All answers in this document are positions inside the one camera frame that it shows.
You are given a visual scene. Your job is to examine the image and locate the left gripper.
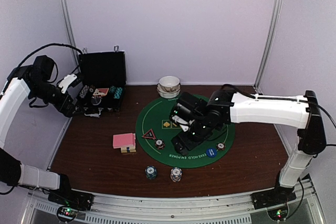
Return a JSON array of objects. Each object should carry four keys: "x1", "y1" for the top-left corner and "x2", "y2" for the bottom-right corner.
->
[{"x1": 29, "y1": 79, "x2": 85, "y2": 117}]

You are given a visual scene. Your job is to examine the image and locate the blue round dealer button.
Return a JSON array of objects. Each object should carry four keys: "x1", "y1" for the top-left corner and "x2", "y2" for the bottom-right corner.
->
[{"x1": 206, "y1": 148, "x2": 217, "y2": 158}]

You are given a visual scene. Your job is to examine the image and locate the brown chips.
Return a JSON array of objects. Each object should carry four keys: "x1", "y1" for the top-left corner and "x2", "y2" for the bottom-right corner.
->
[
  {"x1": 216, "y1": 143, "x2": 225, "y2": 151},
  {"x1": 155, "y1": 139, "x2": 165, "y2": 150}
]

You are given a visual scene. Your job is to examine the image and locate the black red triangle all-in marker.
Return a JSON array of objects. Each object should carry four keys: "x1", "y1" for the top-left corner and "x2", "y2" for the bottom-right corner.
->
[{"x1": 142, "y1": 129, "x2": 156, "y2": 140}]

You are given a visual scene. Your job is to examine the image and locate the light blue chip stack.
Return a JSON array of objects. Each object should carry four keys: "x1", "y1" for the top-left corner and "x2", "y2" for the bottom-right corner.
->
[{"x1": 170, "y1": 167, "x2": 182, "y2": 182}]

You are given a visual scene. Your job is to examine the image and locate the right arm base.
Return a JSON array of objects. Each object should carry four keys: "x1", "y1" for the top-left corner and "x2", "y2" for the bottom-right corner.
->
[{"x1": 251, "y1": 189, "x2": 297, "y2": 222}]

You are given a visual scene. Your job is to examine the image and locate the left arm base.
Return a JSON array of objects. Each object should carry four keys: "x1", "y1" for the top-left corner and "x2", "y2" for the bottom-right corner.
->
[{"x1": 45, "y1": 190, "x2": 94, "y2": 223}]

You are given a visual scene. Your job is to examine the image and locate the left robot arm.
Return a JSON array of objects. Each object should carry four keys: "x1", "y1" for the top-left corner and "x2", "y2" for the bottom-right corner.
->
[{"x1": 1, "y1": 43, "x2": 83, "y2": 205}]

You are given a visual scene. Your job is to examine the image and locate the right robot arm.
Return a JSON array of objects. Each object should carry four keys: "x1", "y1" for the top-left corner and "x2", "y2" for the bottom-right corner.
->
[{"x1": 170, "y1": 84, "x2": 327, "y2": 204}]

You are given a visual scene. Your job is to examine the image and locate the clear dealer puck in case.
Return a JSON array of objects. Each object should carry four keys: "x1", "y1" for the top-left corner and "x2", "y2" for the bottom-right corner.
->
[{"x1": 91, "y1": 96, "x2": 102, "y2": 106}]

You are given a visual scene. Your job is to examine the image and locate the cards in case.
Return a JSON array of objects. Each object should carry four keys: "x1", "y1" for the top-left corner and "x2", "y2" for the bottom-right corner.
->
[{"x1": 93, "y1": 88, "x2": 109, "y2": 97}]

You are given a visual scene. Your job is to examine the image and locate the round green poker mat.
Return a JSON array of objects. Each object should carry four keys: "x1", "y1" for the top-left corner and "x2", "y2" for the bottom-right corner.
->
[{"x1": 135, "y1": 98, "x2": 235, "y2": 168}]

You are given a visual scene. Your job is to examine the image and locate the lower white ceramic bowl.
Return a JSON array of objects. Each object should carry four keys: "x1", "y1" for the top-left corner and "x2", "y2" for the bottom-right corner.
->
[{"x1": 156, "y1": 84, "x2": 181, "y2": 99}]

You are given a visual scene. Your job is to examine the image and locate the white ceramic bowl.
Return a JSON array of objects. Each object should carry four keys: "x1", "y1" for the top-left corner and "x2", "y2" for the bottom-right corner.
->
[
  {"x1": 159, "y1": 76, "x2": 180, "y2": 90},
  {"x1": 156, "y1": 84, "x2": 181, "y2": 99}
]

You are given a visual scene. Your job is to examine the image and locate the black poker chip case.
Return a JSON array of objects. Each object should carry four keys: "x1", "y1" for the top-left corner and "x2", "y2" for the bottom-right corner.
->
[{"x1": 77, "y1": 46, "x2": 127, "y2": 117}]

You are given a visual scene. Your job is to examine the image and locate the teal chip stack in case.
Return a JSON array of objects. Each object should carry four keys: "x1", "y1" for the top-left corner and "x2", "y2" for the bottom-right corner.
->
[{"x1": 113, "y1": 87, "x2": 124, "y2": 100}]

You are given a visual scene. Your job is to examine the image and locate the upper white ceramic bowl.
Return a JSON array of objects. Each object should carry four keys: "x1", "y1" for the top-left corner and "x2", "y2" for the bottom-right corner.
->
[{"x1": 159, "y1": 76, "x2": 180, "y2": 90}]

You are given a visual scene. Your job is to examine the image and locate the dark blue chip stack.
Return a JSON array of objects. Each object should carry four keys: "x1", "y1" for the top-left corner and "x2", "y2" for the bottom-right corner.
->
[{"x1": 145, "y1": 165, "x2": 157, "y2": 179}]

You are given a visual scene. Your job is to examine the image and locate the gold blue card box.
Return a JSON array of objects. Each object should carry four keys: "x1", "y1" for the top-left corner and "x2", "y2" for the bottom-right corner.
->
[{"x1": 121, "y1": 133, "x2": 137, "y2": 154}]

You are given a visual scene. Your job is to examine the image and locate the pink playing card deck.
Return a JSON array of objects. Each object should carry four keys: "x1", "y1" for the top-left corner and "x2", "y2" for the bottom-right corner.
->
[{"x1": 112, "y1": 133, "x2": 135, "y2": 148}]

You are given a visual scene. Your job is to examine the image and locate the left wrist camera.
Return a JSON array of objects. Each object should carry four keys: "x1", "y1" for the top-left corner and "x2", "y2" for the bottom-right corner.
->
[{"x1": 57, "y1": 73, "x2": 83, "y2": 94}]

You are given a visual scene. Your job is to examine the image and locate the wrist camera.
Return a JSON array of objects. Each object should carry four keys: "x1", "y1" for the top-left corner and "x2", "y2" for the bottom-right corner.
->
[
  {"x1": 57, "y1": 73, "x2": 83, "y2": 94},
  {"x1": 170, "y1": 92, "x2": 207, "y2": 132}
]

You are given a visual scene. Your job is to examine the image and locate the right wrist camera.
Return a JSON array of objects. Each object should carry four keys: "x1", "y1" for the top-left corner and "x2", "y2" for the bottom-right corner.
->
[{"x1": 170, "y1": 92, "x2": 207, "y2": 132}]

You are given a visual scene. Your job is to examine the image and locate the aluminium front rail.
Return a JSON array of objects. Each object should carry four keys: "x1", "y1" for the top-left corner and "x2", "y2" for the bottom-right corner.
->
[{"x1": 20, "y1": 174, "x2": 328, "y2": 224}]

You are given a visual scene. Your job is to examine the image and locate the left aluminium post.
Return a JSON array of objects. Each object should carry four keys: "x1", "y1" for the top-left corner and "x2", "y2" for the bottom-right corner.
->
[{"x1": 55, "y1": 0, "x2": 77, "y2": 72}]

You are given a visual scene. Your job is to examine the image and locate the aluminium post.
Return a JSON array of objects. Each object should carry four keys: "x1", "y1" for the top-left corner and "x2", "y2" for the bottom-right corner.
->
[
  {"x1": 254, "y1": 0, "x2": 283, "y2": 93},
  {"x1": 55, "y1": 0, "x2": 77, "y2": 72}
]

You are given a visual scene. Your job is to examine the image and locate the right aluminium post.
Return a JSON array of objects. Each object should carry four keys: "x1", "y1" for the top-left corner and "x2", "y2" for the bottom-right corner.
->
[{"x1": 254, "y1": 0, "x2": 283, "y2": 93}]

